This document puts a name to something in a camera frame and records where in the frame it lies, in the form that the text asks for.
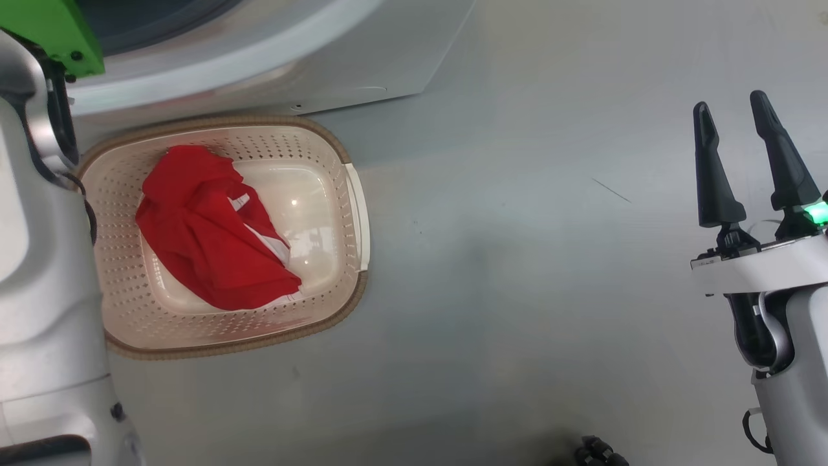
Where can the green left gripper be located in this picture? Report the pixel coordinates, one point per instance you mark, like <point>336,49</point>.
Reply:
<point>52,29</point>

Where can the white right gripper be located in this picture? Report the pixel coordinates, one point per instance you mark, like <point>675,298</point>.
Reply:
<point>763,268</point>

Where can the red sports jersey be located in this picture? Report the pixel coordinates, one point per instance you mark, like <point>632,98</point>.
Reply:
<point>207,239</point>

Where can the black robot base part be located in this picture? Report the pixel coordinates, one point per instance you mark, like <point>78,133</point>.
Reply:
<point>598,453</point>

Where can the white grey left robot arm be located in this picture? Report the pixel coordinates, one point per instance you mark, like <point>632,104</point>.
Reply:
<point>45,291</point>

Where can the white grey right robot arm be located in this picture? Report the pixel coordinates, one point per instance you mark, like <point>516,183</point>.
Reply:
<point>795,388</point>

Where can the white front-load washing machine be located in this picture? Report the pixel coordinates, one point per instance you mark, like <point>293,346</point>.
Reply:
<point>291,58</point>

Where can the cream perforated laundry basket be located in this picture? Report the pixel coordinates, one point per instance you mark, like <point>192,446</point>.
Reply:
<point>323,213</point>

